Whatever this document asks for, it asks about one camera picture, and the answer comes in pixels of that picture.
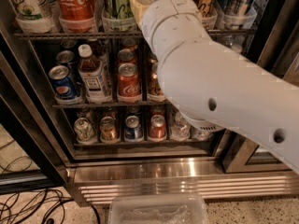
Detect right fridge glass door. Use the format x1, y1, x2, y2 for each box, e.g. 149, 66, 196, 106
221, 130, 290, 174

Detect water bottle bottom shelf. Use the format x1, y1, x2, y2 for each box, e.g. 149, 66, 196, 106
170, 112, 191, 141

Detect green can bottom shelf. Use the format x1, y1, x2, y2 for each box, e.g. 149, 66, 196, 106
74, 118, 97, 145

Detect orange la croix can top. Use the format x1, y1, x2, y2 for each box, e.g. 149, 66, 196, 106
193, 0, 218, 30

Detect orange la croix can middle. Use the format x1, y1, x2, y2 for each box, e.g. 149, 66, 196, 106
148, 63, 165, 102

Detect dark blue can top shelf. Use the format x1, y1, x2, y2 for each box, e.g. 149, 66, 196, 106
217, 0, 254, 30

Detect red coca-cola can top shelf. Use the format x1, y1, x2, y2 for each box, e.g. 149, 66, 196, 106
57, 0, 96, 33

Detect orange can bottom shelf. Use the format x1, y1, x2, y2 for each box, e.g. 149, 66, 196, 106
100, 116, 120, 143

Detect stainless steel fridge base grille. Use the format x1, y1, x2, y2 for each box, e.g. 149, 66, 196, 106
65, 158, 299, 206

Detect blue pepsi can middle shelf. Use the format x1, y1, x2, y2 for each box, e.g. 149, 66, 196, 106
49, 65, 82, 105

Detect tea bottle bottom shelf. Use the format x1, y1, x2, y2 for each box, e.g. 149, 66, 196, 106
192, 127, 213, 141

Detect orange la croix can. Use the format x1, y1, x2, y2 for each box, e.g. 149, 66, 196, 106
193, 0, 218, 30
148, 63, 165, 102

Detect black cables on floor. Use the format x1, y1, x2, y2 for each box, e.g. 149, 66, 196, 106
0, 138, 101, 224

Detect green la croix can top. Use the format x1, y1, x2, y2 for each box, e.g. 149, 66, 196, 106
102, 0, 135, 32

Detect middle wire shelf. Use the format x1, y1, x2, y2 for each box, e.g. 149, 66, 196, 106
52, 100, 170, 108

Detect top wire shelf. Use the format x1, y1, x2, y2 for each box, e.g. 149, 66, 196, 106
14, 28, 256, 40

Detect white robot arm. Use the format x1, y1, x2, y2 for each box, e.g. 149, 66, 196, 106
130, 0, 299, 173

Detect red coke can bottom shelf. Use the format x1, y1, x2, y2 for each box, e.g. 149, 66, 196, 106
149, 115, 166, 142

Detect blue pepsi can shelf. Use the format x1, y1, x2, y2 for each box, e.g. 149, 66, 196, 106
49, 65, 82, 105
124, 116, 143, 142

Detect blue pepsi can bottom shelf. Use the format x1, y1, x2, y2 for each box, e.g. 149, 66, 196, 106
124, 116, 143, 142

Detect red coke can shelf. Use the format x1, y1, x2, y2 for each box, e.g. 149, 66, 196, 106
149, 115, 166, 142
118, 63, 142, 103

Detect open fridge glass door left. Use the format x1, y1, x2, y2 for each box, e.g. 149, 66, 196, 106
0, 37, 67, 194

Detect clear plastic bin on floor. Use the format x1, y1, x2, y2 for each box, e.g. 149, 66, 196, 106
108, 193, 209, 224

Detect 7up can top shelf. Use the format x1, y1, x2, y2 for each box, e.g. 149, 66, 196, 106
11, 0, 56, 34

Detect brown tea bottle white cap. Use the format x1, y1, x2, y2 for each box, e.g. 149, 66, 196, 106
78, 44, 112, 104

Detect wire shelf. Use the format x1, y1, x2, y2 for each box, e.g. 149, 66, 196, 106
52, 100, 170, 108
14, 28, 256, 40

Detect red coke can middle shelf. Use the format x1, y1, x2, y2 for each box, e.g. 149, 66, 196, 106
118, 63, 142, 103

